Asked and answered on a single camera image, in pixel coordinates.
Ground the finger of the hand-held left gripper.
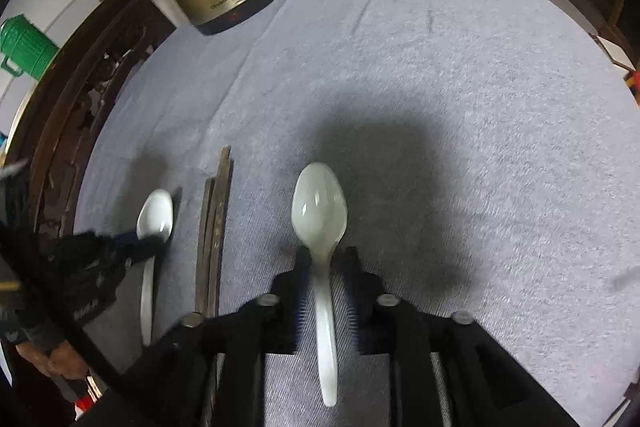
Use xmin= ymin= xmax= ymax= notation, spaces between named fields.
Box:
xmin=114 ymin=229 xmax=172 ymax=264

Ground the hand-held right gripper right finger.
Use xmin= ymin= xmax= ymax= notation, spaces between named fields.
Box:
xmin=342 ymin=247 xmax=581 ymax=427

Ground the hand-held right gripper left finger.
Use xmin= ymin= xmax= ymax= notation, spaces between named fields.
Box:
xmin=75 ymin=247 xmax=313 ymax=427

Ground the white ceramic spoon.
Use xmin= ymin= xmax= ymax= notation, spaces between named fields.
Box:
xmin=291 ymin=163 xmax=348 ymax=408
xmin=136 ymin=189 xmax=174 ymax=347

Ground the dark wooden chopstick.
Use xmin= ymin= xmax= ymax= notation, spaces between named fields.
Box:
xmin=194 ymin=177 xmax=216 ymax=315
xmin=207 ymin=146 xmax=234 ymax=318

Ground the person's left hand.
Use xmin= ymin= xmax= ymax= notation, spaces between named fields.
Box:
xmin=15 ymin=341 xmax=92 ymax=381

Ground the dark carved wooden chair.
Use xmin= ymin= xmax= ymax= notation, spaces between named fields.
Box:
xmin=5 ymin=0 xmax=176 ymax=258

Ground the green plastic container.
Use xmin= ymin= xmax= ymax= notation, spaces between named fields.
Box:
xmin=0 ymin=14 xmax=60 ymax=82

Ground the grey table cloth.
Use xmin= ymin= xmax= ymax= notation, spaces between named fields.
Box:
xmin=74 ymin=0 xmax=640 ymax=427

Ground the black cable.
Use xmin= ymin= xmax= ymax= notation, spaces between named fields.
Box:
xmin=0 ymin=227 xmax=126 ymax=390

